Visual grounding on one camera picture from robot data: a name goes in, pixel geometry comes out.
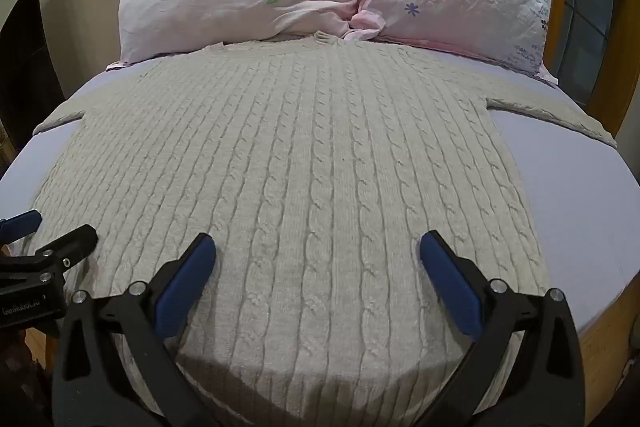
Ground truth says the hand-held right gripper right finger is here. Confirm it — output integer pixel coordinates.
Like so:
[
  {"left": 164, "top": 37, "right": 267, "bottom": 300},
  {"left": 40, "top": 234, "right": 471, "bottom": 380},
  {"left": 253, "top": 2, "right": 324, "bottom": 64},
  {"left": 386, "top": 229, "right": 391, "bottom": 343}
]
[{"left": 419, "top": 230, "right": 586, "bottom": 427}]

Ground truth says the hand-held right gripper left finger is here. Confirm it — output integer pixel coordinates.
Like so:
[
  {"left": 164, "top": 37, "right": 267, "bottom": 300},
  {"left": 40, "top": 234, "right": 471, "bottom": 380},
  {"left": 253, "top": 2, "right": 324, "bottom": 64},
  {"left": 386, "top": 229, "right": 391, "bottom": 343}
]
[{"left": 52, "top": 233, "right": 217, "bottom": 427}]

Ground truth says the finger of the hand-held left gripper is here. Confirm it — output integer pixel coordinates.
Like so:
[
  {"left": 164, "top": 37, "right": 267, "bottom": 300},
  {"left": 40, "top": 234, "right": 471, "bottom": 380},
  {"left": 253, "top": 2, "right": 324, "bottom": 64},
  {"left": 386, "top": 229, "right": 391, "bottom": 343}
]
[
  {"left": 31, "top": 224, "right": 98, "bottom": 272},
  {"left": 0, "top": 210, "right": 43, "bottom": 244}
]

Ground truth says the beige cable-knit sweater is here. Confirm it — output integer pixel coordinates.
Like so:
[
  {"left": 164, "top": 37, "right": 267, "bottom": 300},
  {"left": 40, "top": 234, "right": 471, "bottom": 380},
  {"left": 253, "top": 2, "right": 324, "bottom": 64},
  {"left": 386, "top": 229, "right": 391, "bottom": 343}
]
[{"left": 10, "top": 32, "right": 618, "bottom": 427}]

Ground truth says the dark window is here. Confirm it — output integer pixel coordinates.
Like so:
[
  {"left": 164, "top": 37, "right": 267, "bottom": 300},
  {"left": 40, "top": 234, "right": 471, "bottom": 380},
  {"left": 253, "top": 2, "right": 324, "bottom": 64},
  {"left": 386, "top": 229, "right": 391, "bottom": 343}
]
[{"left": 565, "top": 0, "right": 640, "bottom": 112}]

